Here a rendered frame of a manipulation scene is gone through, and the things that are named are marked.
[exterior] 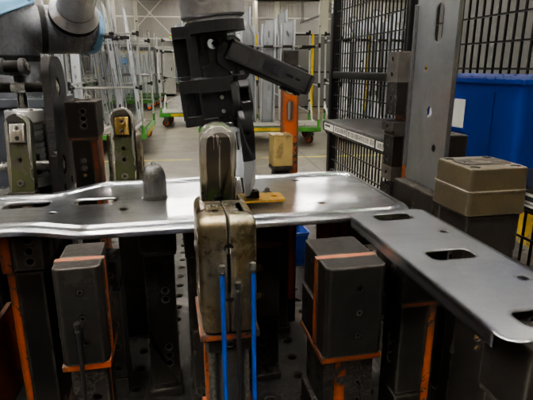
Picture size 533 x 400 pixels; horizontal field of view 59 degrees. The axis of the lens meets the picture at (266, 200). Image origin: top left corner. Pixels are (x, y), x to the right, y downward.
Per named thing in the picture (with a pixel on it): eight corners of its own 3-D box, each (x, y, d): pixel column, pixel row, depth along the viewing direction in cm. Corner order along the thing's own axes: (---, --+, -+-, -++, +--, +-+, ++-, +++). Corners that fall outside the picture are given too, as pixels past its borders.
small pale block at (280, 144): (271, 335, 87) (272, 135, 77) (268, 325, 90) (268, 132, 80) (290, 332, 87) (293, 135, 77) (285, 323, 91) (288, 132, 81)
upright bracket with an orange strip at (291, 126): (280, 322, 91) (282, 50, 77) (278, 318, 92) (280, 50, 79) (294, 321, 91) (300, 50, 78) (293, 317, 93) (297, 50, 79)
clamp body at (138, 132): (112, 345, 84) (91, 135, 74) (118, 313, 95) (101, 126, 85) (165, 340, 86) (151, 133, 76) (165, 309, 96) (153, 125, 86)
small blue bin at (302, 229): (266, 270, 114) (266, 235, 112) (258, 255, 124) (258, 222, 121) (309, 267, 116) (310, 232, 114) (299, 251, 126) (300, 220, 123)
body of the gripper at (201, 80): (185, 126, 62) (170, 28, 58) (249, 117, 63) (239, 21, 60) (187, 134, 55) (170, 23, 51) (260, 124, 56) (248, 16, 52)
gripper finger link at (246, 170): (210, 201, 60) (200, 128, 58) (256, 194, 61) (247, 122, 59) (212, 206, 57) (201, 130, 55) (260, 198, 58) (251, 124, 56)
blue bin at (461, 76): (511, 171, 67) (525, 75, 64) (390, 140, 95) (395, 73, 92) (596, 163, 73) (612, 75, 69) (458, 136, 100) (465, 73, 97)
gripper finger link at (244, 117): (237, 159, 60) (228, 89, 58) (251, 156, 60) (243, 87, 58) (243, 163, 56) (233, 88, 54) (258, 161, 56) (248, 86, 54)
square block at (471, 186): (440, 431, 64) (472, 168, 54) (412, 392, 71) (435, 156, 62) (493, 422, 65) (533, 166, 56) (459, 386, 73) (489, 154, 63)
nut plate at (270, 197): (221, 204, 60) (220, 195, 59) (218, 196, 63) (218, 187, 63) (285, 201, 61) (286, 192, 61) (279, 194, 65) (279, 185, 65)
